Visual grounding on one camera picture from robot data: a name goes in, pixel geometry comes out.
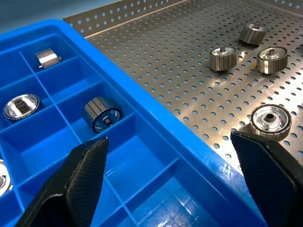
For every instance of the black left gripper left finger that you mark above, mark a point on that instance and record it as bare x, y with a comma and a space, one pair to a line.
71, 189

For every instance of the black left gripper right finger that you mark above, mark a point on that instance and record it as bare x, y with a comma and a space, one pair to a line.
272, 184

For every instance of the blue compartment tray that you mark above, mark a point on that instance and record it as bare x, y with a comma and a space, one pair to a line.
154, 165

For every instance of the perforated metal tray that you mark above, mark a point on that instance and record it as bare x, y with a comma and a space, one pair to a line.
165, 71

